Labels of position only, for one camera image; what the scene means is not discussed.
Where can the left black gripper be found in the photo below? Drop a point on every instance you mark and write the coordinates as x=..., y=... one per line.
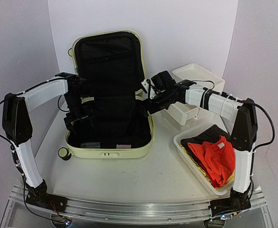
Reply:
x=70, y=119

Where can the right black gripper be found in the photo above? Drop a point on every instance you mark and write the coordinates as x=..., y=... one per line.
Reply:
x=149, y=107

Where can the white three-drawer storage cabinet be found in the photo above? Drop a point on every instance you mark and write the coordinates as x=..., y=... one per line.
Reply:
x=191, y=113

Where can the white perforated plastic basket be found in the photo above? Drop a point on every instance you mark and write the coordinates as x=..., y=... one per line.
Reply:
x=195, y=166

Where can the black garment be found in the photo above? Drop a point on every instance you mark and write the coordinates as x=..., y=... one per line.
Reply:
x=212, y=135

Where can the pale green hard-shell suitcase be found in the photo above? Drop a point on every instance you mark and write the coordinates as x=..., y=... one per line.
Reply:
x=113, y=68

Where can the orange red garment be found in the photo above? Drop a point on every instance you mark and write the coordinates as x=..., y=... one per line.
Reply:
x=218, y=158

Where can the yellow garment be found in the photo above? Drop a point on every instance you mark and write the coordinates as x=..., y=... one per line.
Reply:
x=195, y=160

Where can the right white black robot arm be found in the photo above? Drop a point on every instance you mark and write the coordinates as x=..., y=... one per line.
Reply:
x=242, y=113

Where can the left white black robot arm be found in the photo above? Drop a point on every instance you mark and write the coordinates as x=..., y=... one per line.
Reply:
x=18, y=130

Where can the dark clear small container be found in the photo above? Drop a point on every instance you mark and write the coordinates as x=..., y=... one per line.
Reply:
x=90, y=145

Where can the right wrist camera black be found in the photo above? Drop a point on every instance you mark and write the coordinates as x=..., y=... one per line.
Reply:
x=161, y=82

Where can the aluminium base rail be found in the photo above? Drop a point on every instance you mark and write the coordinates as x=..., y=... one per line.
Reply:
x=192, y=212

